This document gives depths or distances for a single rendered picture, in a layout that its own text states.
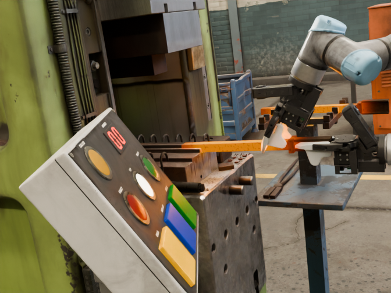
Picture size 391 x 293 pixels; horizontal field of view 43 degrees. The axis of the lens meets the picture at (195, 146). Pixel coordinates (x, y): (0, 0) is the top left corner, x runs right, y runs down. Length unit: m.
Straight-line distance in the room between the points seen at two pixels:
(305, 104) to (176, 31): 0.37
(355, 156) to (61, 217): 0.76
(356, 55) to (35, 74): 0.67
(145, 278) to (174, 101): 1.03
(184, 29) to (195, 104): 0.40
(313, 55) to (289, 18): 7.88
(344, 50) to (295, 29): 7.92
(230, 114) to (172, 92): 3.50
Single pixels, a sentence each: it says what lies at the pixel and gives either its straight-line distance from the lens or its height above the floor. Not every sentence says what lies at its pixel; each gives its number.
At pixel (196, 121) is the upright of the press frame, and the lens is 1.66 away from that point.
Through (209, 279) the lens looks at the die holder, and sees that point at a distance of 1.35.
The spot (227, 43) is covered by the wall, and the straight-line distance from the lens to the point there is 9.45.
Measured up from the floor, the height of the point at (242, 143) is 1.01.
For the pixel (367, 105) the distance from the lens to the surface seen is 1.71.
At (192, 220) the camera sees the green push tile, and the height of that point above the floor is 0.99.
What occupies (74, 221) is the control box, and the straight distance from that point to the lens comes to 0.68.
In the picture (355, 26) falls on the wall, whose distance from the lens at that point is 8.87.
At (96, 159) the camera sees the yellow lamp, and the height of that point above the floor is 1.17.
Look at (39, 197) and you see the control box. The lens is 0.68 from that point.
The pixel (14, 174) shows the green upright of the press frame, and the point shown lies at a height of 1.06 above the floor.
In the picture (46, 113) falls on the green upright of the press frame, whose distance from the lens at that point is 1.08.
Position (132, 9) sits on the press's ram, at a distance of 1.22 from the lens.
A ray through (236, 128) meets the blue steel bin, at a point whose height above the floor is 0.22.
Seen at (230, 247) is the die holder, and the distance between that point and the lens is 1.42.
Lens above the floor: 1.34
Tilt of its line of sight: 14 degrees down
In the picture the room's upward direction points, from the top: 8 degrees counter-clockwise
